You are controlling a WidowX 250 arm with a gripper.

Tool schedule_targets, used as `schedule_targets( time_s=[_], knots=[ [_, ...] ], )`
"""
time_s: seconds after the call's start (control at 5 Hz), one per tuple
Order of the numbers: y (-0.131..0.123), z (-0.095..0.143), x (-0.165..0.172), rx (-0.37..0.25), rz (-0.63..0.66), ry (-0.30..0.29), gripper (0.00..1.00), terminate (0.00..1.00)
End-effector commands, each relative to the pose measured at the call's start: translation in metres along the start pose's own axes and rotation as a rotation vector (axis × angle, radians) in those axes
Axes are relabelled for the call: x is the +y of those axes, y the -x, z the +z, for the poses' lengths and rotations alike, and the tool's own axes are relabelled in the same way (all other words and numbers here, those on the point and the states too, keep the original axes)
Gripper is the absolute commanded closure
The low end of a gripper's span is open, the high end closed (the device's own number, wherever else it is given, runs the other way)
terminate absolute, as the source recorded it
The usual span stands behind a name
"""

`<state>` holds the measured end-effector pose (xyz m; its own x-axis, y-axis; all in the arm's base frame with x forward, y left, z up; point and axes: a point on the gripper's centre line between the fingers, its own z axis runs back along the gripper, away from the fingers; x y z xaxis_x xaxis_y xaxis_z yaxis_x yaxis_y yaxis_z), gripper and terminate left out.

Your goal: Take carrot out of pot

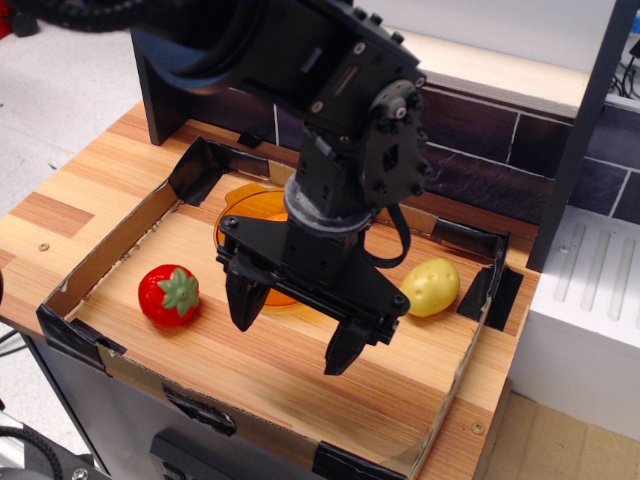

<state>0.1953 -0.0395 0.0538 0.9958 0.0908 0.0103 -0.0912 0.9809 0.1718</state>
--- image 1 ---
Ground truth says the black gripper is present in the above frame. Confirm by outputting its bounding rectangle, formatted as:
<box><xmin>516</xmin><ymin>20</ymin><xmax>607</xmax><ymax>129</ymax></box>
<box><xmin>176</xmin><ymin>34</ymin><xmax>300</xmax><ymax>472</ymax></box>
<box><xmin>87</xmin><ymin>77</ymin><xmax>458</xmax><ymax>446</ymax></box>
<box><xmin>217</xmin><ymin>215</ymin><xmax>409</xmax><ymax>376</ymax></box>

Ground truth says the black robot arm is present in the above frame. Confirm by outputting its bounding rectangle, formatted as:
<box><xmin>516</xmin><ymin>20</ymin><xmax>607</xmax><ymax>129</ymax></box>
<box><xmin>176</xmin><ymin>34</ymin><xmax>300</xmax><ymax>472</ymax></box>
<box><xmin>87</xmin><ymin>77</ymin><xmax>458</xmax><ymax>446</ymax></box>
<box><xmin>132</xmin><ymin>1</ymin><xmax>431</xmax><ymax>375</ymax></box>

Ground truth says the orange transparent plastic pot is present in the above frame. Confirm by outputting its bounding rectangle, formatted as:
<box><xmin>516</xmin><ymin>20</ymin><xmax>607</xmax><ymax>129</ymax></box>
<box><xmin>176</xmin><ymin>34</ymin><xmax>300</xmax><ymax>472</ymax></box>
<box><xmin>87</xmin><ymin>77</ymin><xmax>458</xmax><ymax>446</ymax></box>
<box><xmin>213</xmin><ymin>182</ymin><xmax>304</xmax><ymax>316</ymax></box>

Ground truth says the cardboard fence with black tape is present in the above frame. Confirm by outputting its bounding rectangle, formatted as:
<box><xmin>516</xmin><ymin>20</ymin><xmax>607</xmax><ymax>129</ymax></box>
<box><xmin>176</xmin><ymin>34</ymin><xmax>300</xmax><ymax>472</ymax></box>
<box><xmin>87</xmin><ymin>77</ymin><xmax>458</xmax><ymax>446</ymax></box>
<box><xmin>40</xmin><ymin>135</ymin><xmax>509</xmax><ymax>479</ymax></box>

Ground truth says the red toy strawberry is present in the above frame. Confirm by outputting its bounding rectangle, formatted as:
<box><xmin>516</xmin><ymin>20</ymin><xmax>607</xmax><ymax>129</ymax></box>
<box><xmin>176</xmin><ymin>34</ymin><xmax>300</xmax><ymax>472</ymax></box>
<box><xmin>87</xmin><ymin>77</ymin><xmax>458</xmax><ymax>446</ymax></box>
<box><xmin>138</xmin><ymin>264</ymin><xmax>200</xmax><ymax>327</ymax></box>

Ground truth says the yellow toy potato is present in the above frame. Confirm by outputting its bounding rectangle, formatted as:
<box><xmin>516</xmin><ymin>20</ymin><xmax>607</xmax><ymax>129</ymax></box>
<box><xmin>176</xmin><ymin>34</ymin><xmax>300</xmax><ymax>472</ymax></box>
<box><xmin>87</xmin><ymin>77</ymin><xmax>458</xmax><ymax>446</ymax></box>
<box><xmin>400</xmin><ymin>259</ymin><xmax>460</xmax><ymax>317</ymax></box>

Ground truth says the dark brick backsplash panel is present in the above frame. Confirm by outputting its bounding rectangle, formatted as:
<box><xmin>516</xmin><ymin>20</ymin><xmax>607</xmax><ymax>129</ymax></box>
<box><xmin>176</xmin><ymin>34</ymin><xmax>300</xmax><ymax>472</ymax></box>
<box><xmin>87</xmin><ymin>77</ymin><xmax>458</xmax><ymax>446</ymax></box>
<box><xmin>130</xmin><ymin>27</ymin><xmax>640</xmax><ymax>274</ymax></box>

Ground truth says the white toy sink drainboard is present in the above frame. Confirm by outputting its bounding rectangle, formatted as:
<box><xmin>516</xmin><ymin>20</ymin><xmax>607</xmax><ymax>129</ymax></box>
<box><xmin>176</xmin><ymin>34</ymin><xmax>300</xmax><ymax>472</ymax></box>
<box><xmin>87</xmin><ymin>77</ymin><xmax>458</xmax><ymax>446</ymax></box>
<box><xmin>509</xmin><ymin>207</ymin><xmax>639</xmax><ymax>439</ymax></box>

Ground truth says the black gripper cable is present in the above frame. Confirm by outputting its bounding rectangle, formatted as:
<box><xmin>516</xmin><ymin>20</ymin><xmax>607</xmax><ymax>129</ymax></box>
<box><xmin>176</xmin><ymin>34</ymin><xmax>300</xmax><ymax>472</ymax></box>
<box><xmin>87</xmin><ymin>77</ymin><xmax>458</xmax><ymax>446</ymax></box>
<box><xmin>363</xmin><ymin>203</ymin><xmax>413</xmax><ymax>270</ymax></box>

